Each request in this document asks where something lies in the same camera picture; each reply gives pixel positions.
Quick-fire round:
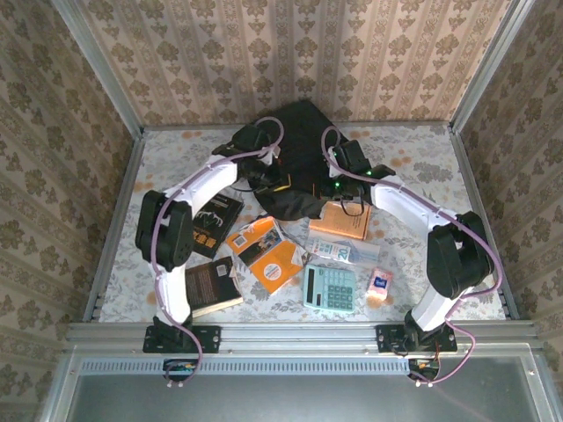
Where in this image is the orange paperback notebook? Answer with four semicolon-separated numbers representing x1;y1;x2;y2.
307;200;373;242

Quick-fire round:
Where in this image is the black student backpack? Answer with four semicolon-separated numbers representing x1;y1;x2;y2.
239;99;382;222

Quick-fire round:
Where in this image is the clear pouch with banknote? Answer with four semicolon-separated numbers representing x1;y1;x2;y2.
305;232;382;265

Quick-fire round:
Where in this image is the black book yellow title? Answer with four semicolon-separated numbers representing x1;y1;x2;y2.
191;193;246;260

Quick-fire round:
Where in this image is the torn orange magazine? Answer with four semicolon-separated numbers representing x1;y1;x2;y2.
224;214;309;296

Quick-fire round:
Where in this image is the teal desk calculator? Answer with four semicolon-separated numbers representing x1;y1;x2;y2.
302;262;357;314

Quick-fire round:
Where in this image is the pink tissue pack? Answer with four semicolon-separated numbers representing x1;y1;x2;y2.
369;266;394;296

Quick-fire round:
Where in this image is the dark book brown text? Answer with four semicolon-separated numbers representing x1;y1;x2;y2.
184;256;245;320

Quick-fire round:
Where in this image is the grey metal panel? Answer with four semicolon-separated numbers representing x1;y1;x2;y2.
39;346;563;422

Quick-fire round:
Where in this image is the right gripper thin black cable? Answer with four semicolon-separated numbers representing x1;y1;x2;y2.
340;195;367;217

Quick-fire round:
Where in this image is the right aluminium side rail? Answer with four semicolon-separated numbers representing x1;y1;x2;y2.
447;125;521;321

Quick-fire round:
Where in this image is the aluminium side rail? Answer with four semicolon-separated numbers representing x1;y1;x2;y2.
447;125;521;321
83;129;146;322

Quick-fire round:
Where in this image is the left aluminium side rail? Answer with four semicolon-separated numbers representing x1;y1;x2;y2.
83;129;146;322

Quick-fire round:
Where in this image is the aluminium front rail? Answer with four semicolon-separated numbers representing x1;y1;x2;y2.
65;320;540;353

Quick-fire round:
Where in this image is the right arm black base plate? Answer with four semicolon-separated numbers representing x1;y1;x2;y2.
376;324;458;354

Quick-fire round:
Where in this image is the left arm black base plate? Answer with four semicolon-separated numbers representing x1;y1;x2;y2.
143;324;222;355

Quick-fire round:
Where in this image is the right aluminium corner post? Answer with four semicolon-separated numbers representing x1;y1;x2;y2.
448;0;536;133

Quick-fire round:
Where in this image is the aluminium corner post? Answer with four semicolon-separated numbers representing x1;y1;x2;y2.
50;0;144;140
448;0;536;133

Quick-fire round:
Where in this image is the left aluminium corner post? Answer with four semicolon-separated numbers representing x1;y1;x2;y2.
50;0;144;140

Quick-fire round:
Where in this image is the slotted cable duct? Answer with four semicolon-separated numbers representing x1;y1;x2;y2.
78;356;413;375

